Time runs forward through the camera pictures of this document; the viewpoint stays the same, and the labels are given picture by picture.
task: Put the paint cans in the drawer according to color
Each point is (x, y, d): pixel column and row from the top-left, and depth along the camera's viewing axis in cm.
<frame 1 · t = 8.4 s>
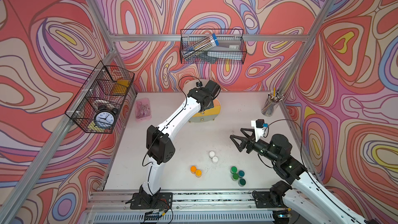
left hand: (206, 104, 87), fingers closed
right hand: (236, 137, 72), fingers open
round white drawer cabinet: (204, 116, 100), point 8 cm above the table
orange paint can: (193, 169, 82), point 3 cm above the table
white paint can upper: (211, 154, 88), point 3 cm above the table
white paint can lower: (215, 159, 86), point 3 cm above the table
light green paint can: (233, 169, 82), point 4 cm above the table
teal paint can: (241, 173, 81), point 3 cm above the table
green paint can: (235, 177, 80), point 3 cm above the table
dark green paint can: (242, 182, 78), point 3 cm above the table
clear pencil cup: (268, 107, 103), point 9 cm above the table
pink plastic box: (143, 111, 110), point 2 cm above the table

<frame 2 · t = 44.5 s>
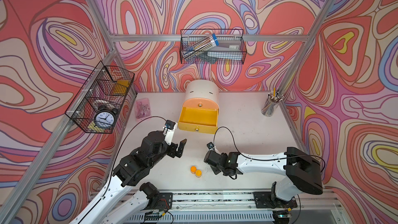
left hand: (178, 136, 69), fingers open
right hand: (217, 165, 84), fingers open
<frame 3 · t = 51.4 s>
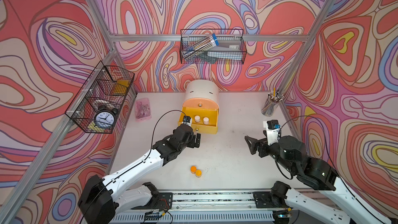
left hand: (194, 134, 80), fingers open
right hand: (255, 139, 67), fingers open
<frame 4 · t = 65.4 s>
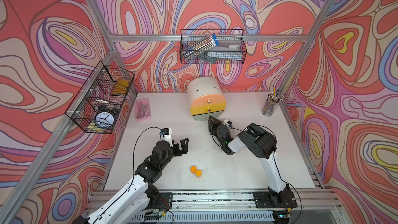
left hand: (183, 140, 80), fingers open
right hand: (207, 119, 98), fingers open
round white drawer cabinet: (206, 98, 90), point 23 cm above the table
